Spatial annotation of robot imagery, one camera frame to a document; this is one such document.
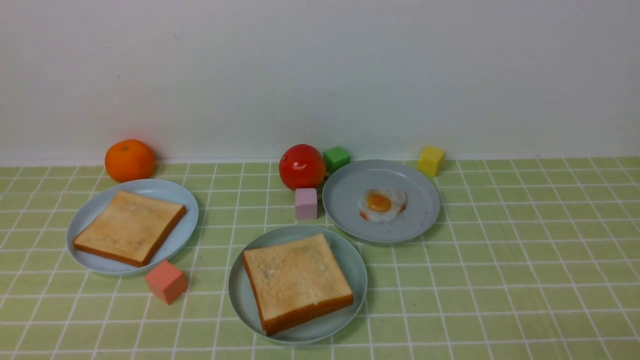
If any yellow cube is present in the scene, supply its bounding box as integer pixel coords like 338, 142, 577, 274
416, 145, 445, 178

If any lower fried egg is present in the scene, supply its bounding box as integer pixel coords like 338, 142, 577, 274
358, 188, 407, 223

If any coral red cube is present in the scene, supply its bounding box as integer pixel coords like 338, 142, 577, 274
144, 260, 189, 305

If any blue plate with toast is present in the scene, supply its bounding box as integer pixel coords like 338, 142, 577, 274
66, 178, 199, 276

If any teal front plate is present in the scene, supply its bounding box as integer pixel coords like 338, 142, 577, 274
227, 224, 369, 347

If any toast slice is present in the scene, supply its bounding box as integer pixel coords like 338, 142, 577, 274
242, 233, 354, 323
71, 191, 187, 268
256, 294, 355, 337

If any pink cube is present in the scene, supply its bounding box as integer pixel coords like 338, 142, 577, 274
294, 187, 318, 221

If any red tomato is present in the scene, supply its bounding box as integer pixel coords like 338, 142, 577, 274
278, 144, 327, 191

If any blue plate with eggs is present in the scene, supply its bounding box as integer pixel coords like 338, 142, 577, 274
322, 159, 441, 244

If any green cube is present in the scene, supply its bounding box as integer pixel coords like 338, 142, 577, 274
322, 146, 352, 174

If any orange fruit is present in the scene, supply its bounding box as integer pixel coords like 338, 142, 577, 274
103, 139, 157, 183

